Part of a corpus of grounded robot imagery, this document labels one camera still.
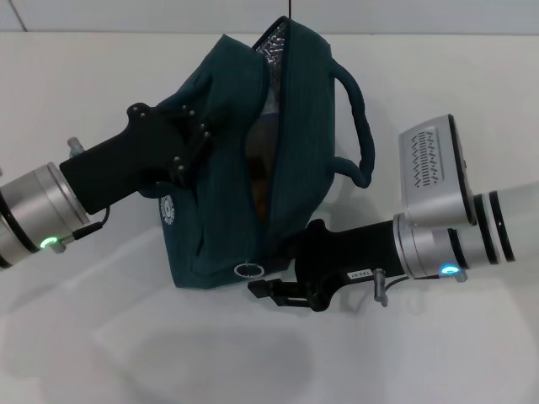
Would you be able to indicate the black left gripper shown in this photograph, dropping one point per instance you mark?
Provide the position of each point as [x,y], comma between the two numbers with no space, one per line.
[135,160]

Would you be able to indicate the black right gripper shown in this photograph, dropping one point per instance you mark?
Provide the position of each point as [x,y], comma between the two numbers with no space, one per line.
[353,256]

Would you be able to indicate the dark teal insulated lunch bag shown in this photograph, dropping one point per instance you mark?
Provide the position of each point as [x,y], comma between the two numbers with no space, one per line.
[219,189]

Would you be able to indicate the clear food container blue seal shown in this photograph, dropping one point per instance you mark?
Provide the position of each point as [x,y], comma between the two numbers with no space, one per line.
[263,139]

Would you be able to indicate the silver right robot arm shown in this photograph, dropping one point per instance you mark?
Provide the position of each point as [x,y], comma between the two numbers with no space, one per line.
[429,248]

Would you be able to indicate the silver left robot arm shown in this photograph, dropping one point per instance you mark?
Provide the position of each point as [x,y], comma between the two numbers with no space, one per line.
[38,210]

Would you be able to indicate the silver right gripper connector stub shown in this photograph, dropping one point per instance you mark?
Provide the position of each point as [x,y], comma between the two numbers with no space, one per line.
[380,286]

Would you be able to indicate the silver gripper connector stub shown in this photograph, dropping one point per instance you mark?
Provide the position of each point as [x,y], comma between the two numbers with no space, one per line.
[75,146]
[380,286]

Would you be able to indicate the silver left gripper connector stub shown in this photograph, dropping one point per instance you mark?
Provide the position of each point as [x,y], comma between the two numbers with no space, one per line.
[75,146]

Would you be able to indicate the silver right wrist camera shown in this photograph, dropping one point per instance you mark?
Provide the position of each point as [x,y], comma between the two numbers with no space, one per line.
[429,168]

